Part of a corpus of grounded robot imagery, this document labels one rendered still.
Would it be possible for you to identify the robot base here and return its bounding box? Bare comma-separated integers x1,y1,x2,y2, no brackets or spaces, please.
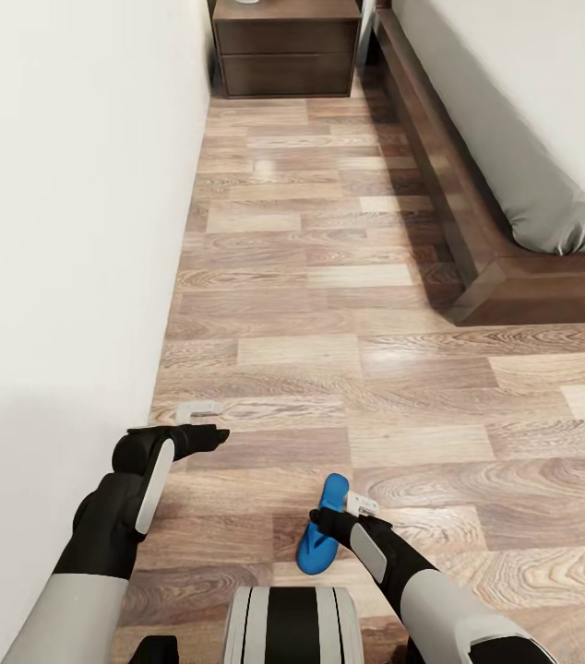
130,635,425,664

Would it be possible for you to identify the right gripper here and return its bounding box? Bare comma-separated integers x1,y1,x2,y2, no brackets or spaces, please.
310,507,355,547

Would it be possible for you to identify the robot trunk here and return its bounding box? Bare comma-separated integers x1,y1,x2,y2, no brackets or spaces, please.
221,587,364,664

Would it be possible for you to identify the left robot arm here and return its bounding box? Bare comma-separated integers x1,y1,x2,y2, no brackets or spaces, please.
0,400,230,664

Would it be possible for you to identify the sandal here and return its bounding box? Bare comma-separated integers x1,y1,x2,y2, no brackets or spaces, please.
297,473,350,575

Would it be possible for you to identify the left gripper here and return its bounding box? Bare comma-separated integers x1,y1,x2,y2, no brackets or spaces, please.
175,424,230,457

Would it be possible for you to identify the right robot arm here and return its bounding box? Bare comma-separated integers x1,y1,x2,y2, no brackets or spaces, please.
310,492,556,664

